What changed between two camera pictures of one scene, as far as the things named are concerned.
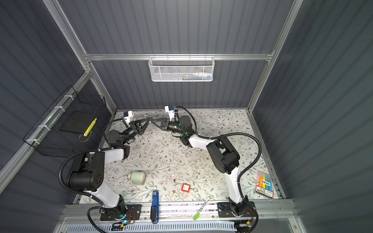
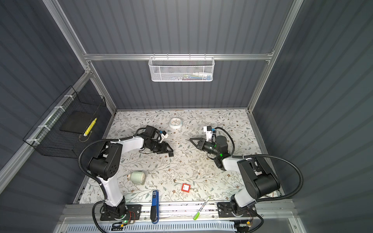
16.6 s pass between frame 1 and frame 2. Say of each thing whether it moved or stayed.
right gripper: moved
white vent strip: stayed
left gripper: moved
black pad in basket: stayed
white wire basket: stayed
